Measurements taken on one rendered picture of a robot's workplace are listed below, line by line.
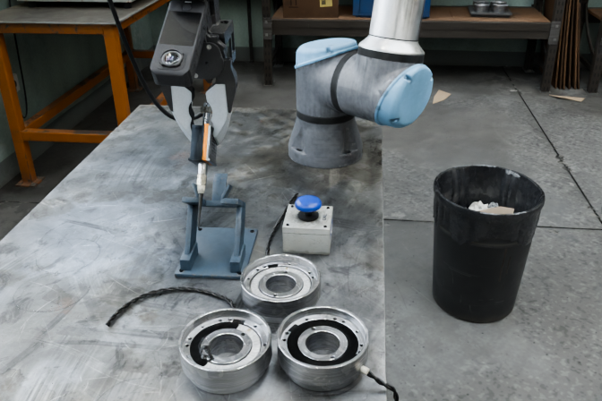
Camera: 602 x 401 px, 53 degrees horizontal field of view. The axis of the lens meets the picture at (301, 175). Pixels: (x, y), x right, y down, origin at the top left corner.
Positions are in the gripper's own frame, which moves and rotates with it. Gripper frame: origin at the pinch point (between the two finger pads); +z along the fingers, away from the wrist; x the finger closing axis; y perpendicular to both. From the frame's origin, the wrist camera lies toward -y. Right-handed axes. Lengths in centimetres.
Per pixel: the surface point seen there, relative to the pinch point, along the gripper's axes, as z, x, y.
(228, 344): 17.3, -5.9, -19.7
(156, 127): 23, 25, 50
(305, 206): 12.9, -13.1, 4.0
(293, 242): 18.0, -11.3, 1.9
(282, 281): 17.7, -10.9, -7.6
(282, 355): 14.9, -12.8, -23.3
